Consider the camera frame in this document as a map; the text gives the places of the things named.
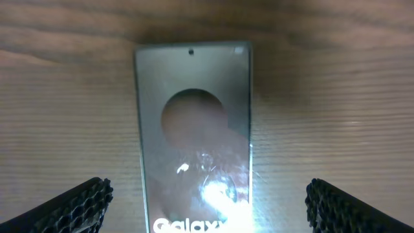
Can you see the Samsung Galaxy smartphone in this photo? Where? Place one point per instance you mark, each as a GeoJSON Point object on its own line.
{"type": "Point", "coordinates": [194, 113]}

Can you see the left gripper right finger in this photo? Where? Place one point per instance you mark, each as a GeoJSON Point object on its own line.
{"type": "Point", "coordinates": [330, 209]}

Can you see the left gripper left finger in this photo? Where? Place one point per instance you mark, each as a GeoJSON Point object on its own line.
{"type": "Point", "coordinates": [80, 209]}

